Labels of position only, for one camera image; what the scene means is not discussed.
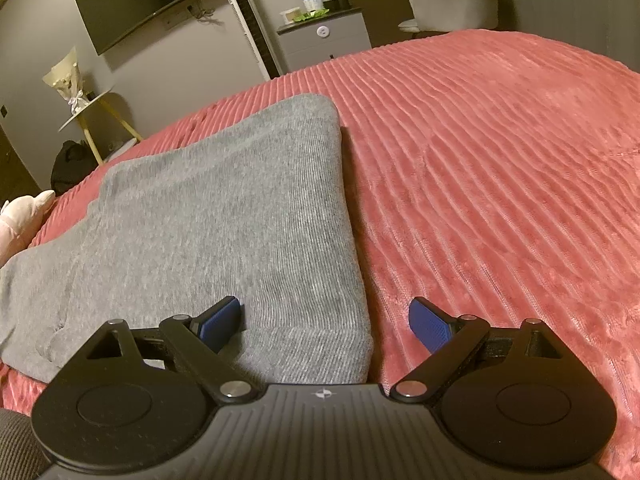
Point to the grey pants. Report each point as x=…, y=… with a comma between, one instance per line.
x=215, y=210

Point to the cream wrapped bouquet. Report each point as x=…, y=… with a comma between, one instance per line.
x=65, y=75

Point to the person's grey clothing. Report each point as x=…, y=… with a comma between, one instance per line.
x=17, y=445

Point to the grey cabinet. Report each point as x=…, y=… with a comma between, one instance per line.
x=325, y=42

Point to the wall television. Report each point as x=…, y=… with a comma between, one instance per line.
x=140, y=0

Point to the white tower fan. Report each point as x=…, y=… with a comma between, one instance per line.
x=250, y=20

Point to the black bag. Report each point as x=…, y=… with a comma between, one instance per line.
x=72, y=167

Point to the yellow side table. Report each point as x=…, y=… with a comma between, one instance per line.
x=95, y=110

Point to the pink ribbed blanket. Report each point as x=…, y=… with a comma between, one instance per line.
x=500, y=185

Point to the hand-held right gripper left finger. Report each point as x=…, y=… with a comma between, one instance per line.
x=220, y=322

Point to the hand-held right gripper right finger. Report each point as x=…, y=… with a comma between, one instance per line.
x=430, y=322

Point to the pink plush toy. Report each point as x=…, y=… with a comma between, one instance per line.
x=20, y=220

